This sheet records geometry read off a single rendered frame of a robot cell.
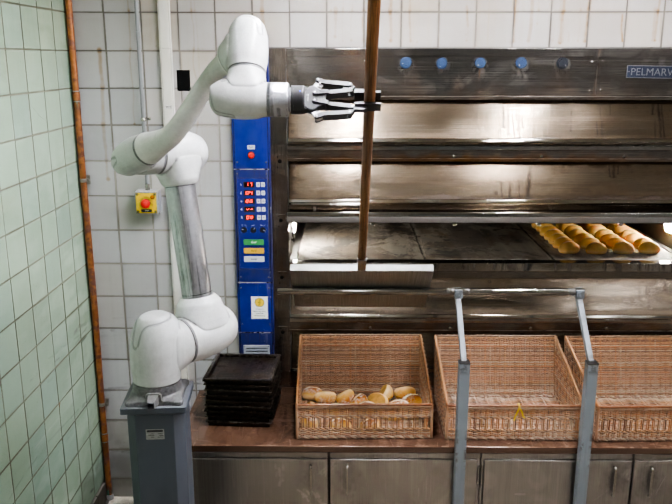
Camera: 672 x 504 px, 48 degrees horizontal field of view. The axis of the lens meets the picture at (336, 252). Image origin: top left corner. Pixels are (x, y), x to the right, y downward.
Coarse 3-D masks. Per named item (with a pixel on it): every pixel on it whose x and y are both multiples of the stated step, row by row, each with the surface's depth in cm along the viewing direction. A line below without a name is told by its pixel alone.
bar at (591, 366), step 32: (288, 288) 303; (320, 288) 303; (352, 288) 303; (384, 288) 303; (416, 288) 302; (448, 288) 302; (480, 288) 302; (512, 288) 302; (544, 288) 302; (576, 288) 302; (576, 480) 299
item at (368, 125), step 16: (368, 0) 167; (368, 16) 171; (368, 32) 176; (368, 48) 180; (368, 64) 185; (368, 80) 190; (368, 96) 196; (368, 112) 202; (368, 128) 208; (368, 144) 215; (368, 160) 223; (368, 176) 231; (368, 192) 240; (368, 208) 249
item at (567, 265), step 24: (384, 264) 338; (408, 264) 338; (432, 264) 338; (456, 264) 338; (480, 264) 338; (504, 264) 337; (528, 264) 337; (552, 264) 337; (576, 264) 337; (600, 264) 337; (624, 264) 337; (648, 264) 337
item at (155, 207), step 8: (136, 192) 324; (144, 192) 324; (152, 192) 324; (160, 192) 330; (136, 200) 325; (152, 200) 325; (160, 200) 330; (136, 208) 326; (144, 208) 326; (152, 208) 326; (160, 208) 330
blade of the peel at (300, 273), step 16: (304, 272) 292; (320, 272) 292; (336, 272) 292; (352, 272) 291; (368, 272) 291; (384, 272) 291; (400, 272) 291; (416, 272) 291; (432, 272) 291; (304, 304) 320; (320, 304) 320; (336, 304) 320; (352, 304) 320; (368, 304) 320; (384, 304) 320; (400, 304) 320; (416, 304) 320
